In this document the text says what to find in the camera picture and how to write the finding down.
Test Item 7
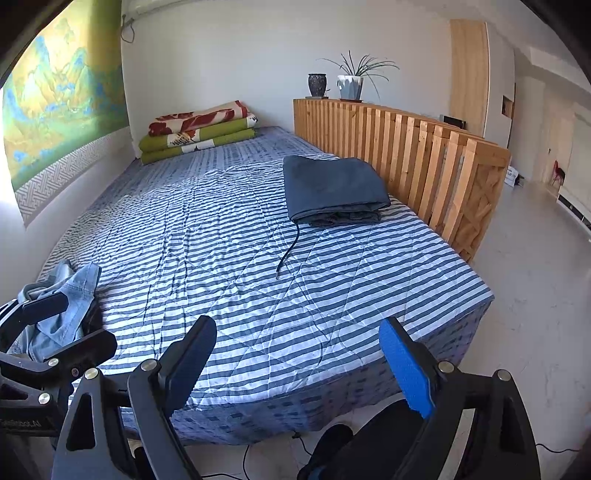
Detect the light blue denim shirt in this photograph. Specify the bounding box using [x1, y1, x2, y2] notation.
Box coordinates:
[9, 259, 102, 363]

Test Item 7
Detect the green folded quilt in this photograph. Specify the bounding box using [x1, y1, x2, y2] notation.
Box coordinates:
[139, 117, 257, 155]
[141, 128, 257, 165]

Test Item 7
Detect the dark navy garment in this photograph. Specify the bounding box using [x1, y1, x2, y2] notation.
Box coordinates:
[276, 155, 392, 280]

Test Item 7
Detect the person's black trouser leg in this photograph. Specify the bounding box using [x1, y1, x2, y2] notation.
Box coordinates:
[342, 398, 419, 480]

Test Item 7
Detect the landscape wall scroll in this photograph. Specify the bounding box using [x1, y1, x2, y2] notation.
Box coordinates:
[2, 0, 130, 228]

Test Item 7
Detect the potted plant white pot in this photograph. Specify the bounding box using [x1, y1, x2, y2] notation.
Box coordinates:
[316, 51, 400, 103]

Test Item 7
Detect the wooden wall panel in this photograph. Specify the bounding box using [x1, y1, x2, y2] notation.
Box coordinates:
[450, 19, 490, 138]

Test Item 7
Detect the person's dark shoe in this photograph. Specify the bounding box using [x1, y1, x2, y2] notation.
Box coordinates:
[297, 422, 355, 480]

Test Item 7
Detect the wooden slat railing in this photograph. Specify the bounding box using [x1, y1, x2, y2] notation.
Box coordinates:
[293, 98, 512, 264]

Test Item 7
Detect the blue checked bed sheet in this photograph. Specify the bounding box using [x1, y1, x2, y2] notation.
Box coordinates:
[90, 124, 496, 446]

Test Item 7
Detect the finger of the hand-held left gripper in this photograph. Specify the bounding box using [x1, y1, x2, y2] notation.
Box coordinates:
[0, 292, 70, 352]
[0, 329, 118, 387]

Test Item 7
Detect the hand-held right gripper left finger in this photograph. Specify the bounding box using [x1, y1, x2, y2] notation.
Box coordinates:
[51, 315, 218, 480]

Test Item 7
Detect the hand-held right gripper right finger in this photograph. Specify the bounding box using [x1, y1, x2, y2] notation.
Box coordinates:
[379, 316, 541, 480]

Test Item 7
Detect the black floor cable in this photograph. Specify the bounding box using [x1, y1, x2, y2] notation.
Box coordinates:
[241, 443, 260, 480]
[291, 431, 320, 459]
[538, 442, 583, 456]

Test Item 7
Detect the red floral folded blanket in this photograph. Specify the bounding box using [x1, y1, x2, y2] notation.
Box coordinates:
[148, 100, 252, 137]

